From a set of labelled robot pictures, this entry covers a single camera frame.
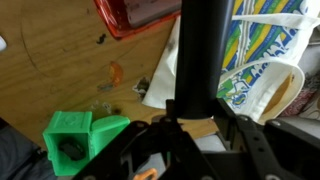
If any green plastic box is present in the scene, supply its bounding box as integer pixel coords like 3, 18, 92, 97
42, 110, 132, 177

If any red plastic basket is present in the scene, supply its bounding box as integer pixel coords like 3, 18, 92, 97
92, 0, 183, 40

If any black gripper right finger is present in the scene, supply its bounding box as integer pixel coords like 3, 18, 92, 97
213, 97, 320, 180

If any orange tape scrap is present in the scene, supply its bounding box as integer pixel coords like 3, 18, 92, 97
108, 60, 125, 89

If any white printed tote bag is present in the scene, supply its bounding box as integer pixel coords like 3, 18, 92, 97
141, 0, 320, 126

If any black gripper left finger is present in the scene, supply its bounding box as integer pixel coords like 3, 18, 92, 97
73, 98, 218, 180

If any small black object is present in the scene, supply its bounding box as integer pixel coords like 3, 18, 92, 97
58, 141, 87, 162

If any long black remote control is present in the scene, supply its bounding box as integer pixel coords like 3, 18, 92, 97
173, 0, 236, 121

